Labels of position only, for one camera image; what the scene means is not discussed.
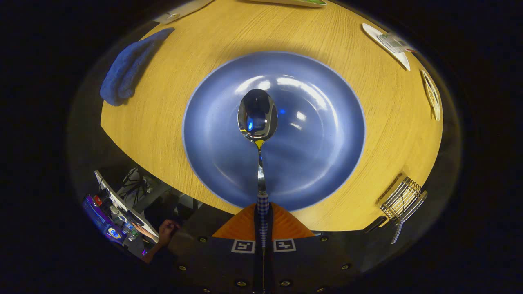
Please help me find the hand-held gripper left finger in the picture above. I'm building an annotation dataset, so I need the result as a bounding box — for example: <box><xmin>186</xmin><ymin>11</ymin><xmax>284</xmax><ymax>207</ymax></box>
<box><xmin>176</xmin><ymin>203</ymin><xmax>262</xmax><ymax>294</ymax></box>

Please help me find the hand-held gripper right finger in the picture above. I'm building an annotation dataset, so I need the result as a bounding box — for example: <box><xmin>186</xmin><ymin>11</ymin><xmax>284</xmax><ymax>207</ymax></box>
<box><xmin>264</xmin><ymin>203</ymin><xmax>360</xmax><ymax>294</ymax></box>

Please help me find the fork with checkered handle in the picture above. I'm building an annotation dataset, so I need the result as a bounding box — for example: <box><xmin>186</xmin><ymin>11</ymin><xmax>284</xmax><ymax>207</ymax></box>
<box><xmin>390</xmin><ymin>194</ymin><xmax>425</xmax><ymax>245</ymax></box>

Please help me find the spoon with checkered handle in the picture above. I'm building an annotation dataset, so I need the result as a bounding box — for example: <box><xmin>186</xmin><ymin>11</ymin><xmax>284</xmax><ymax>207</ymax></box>
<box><xmin>238</xmin><ymin>89</ymin><xmax>278</xmax><ymax>247</ymax></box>

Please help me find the blue round plate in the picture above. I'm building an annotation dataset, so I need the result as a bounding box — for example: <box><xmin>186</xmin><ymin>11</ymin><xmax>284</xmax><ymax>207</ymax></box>
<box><xmin>182</xmin><ymin>51</ymin><xmax>366</xmax><ymax>212</ymax></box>

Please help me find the white divided dish of beans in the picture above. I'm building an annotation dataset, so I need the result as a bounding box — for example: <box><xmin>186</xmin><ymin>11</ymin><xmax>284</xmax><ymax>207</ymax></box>
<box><xmin>421</xmin><ymin>69</ymin><xmax>441</xmax><ymax>121</ymax></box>

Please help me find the blue folded towel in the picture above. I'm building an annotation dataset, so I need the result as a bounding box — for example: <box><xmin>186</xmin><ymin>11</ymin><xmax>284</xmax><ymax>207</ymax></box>
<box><xmin>100</xmin><ymin>27</ymin><xmax>175</xmax><ymax>107</ymax></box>

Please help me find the white square coaster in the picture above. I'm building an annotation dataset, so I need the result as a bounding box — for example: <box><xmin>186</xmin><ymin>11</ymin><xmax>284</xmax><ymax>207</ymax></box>
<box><xmin>362</xmin><ymin>23</ymin><xmax>411</xmax><ymax>71</ymax></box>

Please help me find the white bottle with green label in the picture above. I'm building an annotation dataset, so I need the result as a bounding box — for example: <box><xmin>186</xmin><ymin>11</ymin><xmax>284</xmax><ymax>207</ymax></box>
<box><xmin>377</xmin><ymin>33</ymin><xmax>417</xmax><ymax>53</ymax></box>

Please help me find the white toaster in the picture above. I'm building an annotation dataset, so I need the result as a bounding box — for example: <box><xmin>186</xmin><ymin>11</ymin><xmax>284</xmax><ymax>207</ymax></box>
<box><xmin>153</xmin><ymin>0</ymin><xmax>215</xmax><ymax>24</ymax></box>

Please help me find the grey plate of food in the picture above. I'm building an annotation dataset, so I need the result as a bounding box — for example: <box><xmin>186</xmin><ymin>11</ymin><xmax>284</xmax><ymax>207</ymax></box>
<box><xmin>245</xmin><ymin>0</ymin><xmax>327</xmax><ymax>7</ymax></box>

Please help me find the metal wire cutlery rack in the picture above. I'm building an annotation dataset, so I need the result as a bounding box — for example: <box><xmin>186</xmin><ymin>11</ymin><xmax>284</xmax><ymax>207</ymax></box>
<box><xmin>376</xmin><ymin>176</ymin><xmax>428</xmax><ymax>221</ymax></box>

